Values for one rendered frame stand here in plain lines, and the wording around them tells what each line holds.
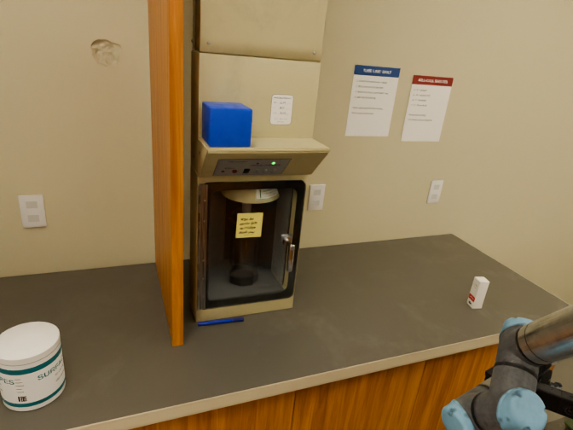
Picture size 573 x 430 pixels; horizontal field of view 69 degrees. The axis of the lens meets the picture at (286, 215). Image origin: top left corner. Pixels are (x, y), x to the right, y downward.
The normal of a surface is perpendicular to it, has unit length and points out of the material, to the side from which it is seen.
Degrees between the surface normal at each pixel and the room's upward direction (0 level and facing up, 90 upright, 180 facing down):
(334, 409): 90
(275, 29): 90
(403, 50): 90
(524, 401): 42
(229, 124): 90
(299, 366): 0
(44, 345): 0
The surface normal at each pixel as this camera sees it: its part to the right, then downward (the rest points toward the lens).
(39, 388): 0.69, 0.34
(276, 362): 0.09, -0.92
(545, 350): -0.77, 0.48
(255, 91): 0.36, 0.39
